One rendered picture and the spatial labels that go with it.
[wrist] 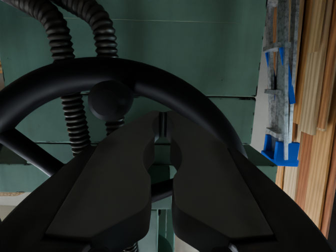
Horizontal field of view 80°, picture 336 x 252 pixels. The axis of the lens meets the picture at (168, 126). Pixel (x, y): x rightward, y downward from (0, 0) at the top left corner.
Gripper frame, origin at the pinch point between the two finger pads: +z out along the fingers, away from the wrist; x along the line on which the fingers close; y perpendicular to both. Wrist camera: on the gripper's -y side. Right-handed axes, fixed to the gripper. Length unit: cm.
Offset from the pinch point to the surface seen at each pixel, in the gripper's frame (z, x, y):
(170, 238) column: 34, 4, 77
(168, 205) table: 8.0, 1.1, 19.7
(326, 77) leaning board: 116, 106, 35
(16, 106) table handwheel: 4.5, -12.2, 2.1
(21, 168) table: 17.3, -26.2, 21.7
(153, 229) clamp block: 6.7, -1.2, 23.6
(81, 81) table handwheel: 5.2, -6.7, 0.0
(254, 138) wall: 218, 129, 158
